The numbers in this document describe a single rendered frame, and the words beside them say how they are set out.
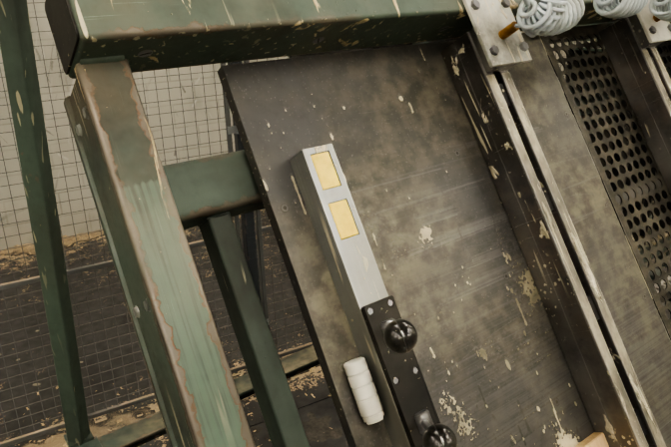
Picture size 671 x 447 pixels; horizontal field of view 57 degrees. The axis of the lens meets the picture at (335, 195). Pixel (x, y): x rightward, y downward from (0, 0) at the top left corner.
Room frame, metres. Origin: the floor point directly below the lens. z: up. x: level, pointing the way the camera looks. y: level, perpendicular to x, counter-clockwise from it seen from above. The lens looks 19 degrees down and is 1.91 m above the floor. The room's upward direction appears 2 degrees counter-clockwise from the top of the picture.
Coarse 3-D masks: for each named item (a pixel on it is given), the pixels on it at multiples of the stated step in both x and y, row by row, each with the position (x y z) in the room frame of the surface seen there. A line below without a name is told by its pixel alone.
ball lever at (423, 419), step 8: (416, 416) 0.64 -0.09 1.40; (424, 416) 0.64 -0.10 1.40; (424, 424) 0.62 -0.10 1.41; (432, 424) 0.64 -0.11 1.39; (440, 424) 0.56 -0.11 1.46; (424, 432) 0.55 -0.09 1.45; (432, 432) 0.55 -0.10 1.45; (440, 432) 0.54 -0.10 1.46; (448, 432) 0.54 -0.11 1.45; (424, 440) 0.54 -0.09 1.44; (432, 440) 0.54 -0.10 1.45; (440, 440) 0.54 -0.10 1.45; (448, 440) 0.54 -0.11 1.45; (456, 440) 0.54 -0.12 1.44
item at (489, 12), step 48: (480, 0) 1.04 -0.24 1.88; (480, 48) 1.02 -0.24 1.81; (480, 96) 1.02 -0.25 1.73; (480, 144) 1.01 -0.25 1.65; (528, 144) 0.98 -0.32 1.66; (528, 192) 0.93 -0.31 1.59; (528, 240) 0.92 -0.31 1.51; (576, 240) 0.91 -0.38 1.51; (576, 288) 0.86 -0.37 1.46; (576, 336) 0.84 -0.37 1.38; (576, 384) 0.84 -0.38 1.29; (624, 384) 0.81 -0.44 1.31; (624, 432) 0.77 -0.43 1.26
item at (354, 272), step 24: (312, 168) 0.79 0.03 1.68; (336, 168) 0.81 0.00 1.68; (312, 192) 0.78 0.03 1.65; (336, 192) 0.78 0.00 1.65; (312, 216) 0.78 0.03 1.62; (336, 240) 0.74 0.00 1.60; (360, 240) 0.76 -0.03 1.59; (336, 264) 0.74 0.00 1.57; (360, 264) 0.74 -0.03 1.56; (336, 288) 0.74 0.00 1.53; (360, 288) 0.72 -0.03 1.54; (384, 288) 0.73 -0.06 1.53; (360, 312) 0.70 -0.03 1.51; (360, 336) 0.70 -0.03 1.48; (384, 384) 0.66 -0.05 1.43; (384, 408) 0.66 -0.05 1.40
